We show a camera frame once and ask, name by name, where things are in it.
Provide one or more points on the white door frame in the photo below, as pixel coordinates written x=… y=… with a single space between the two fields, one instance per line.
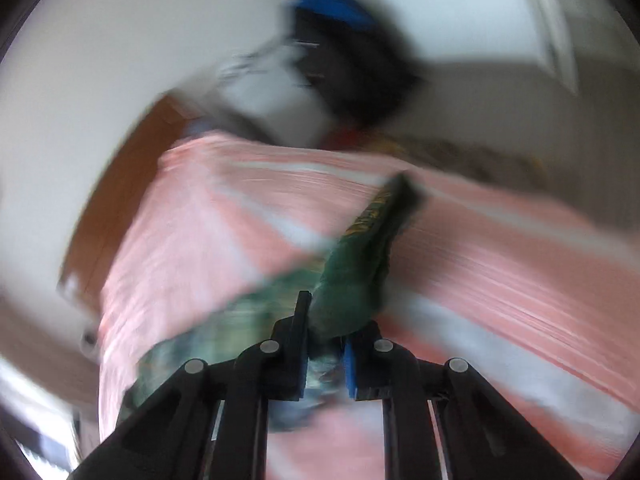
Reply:
x=550 y=25

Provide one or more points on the pink striped bed sheet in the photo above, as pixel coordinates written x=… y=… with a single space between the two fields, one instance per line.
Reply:
x=500 y=260

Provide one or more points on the black chair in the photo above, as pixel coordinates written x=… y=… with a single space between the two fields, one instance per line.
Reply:
x=350 y=70

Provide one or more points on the wooden headboard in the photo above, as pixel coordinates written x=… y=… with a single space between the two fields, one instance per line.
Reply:
x=115 y=195

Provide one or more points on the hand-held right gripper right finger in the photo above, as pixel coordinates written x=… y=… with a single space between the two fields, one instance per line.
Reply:
x=350 y=366

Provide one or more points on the white desk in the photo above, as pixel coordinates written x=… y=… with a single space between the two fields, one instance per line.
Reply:
x=260 y=95

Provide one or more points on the green patterned quilt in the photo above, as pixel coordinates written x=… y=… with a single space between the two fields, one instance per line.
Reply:
x=345 y=290

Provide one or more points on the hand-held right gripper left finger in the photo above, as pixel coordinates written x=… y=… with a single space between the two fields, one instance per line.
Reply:
x=300 y=365

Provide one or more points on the blue garment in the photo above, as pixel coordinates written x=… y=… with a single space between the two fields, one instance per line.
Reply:
x=335 y=5

